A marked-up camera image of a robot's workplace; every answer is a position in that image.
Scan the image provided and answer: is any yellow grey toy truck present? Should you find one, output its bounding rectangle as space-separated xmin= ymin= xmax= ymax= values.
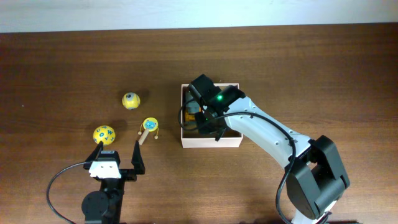
xmin=184 ymin=91 xmax=201 ymax=123

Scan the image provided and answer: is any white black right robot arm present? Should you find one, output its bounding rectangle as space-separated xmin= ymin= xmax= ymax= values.
xmin=188 ymin=85 xmax=350 ymax=223

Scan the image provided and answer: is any yellow cat rattle drum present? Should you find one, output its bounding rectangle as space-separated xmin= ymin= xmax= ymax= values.
xmin=138 ymin=117 xmax=159 ymax=145

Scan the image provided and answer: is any yellow ball with grey eyes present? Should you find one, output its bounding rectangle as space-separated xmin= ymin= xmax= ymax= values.
xmin=122 ymin=92 xmax=141 ymax=110

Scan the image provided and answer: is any yellow ball with blue letters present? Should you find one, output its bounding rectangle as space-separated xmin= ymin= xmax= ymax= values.
xmin=93 ymin=125 xmax=116 ymax=146

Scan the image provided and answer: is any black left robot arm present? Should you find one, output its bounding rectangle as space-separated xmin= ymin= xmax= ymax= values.
xmin=81 ymin=141 xmax=146 ymax=224

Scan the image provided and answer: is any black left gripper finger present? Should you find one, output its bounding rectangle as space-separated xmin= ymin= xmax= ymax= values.
xmin=83 ymin=141 xmax=104 ymax=169
xmin=131 ymin=141 xmax=146 ymax=174

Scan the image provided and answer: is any pink open cardboard box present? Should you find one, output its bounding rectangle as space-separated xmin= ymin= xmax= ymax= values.
xmin=180 ymin=83 xmax=243 ymax=149

